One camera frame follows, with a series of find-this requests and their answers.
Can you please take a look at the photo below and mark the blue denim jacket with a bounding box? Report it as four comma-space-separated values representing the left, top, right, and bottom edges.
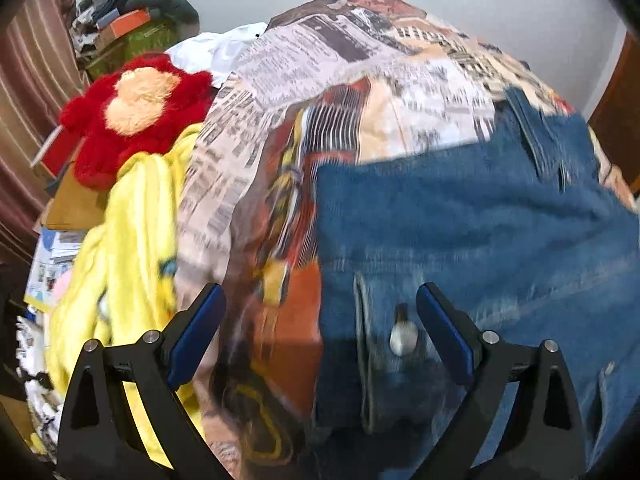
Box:
304, 88, 639, 479

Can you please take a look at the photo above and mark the yellow blanket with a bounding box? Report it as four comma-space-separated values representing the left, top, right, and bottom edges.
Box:
45, 121, 206, 469

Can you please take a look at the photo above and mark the brown cardboard box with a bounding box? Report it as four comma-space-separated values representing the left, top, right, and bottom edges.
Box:
42, 162, 107, 231

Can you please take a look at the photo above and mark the red plush toy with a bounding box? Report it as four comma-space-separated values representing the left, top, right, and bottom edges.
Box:
52, 52, 217, 191

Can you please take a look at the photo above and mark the wooden wardrobe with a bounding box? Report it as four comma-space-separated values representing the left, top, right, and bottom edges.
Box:
589, 32, 640, 195

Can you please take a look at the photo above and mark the striped red gold curtain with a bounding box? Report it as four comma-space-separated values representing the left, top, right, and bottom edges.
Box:
1, 0, 88, 266

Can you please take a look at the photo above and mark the white cloth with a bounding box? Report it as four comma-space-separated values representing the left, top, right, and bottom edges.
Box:
165, 22, 267, 89

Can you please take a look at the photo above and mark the green patterned storage box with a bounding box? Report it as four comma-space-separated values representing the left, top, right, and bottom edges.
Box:
82, 20, 178, 81

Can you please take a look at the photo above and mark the orange shoe box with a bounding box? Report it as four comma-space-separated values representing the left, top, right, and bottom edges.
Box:
94, 9, 151, 51

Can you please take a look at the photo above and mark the newspaper print bedspread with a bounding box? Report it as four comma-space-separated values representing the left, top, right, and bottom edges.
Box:
176, 0, 639, 479

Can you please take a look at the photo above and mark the pile of clutter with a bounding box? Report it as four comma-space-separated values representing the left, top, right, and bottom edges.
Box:
70, 0, 126, 55

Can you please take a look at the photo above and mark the dark grey pillow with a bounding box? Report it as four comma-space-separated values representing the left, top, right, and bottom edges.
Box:
122, 0, 200, 40

